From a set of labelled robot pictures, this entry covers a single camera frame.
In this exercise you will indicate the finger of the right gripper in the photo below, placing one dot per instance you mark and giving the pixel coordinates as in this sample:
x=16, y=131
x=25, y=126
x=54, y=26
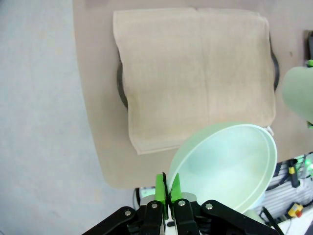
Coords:
x=310, y=124
x=310, y=63

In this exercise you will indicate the light green bowl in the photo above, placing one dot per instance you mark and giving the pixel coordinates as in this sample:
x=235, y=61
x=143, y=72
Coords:
x=220, y=166

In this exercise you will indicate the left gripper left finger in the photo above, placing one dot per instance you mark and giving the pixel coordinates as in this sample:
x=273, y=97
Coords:
x=160, y=188

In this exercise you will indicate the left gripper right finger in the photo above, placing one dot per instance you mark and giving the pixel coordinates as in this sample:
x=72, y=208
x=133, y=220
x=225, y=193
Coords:
x=177, y=188

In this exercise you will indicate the yellow emergency stop box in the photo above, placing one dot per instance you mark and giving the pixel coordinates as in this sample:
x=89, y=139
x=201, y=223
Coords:
x=295, y=210

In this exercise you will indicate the tall light green cup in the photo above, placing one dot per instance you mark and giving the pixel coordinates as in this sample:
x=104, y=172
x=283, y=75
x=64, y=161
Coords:
x=300, y=93

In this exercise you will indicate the dark brown serving tray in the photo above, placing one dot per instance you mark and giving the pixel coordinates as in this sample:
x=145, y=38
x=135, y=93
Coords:
x=120, y=85
x=308, y=44

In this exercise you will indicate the beige cloth mat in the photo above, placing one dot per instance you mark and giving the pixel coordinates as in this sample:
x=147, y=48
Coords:
x=195, y=80

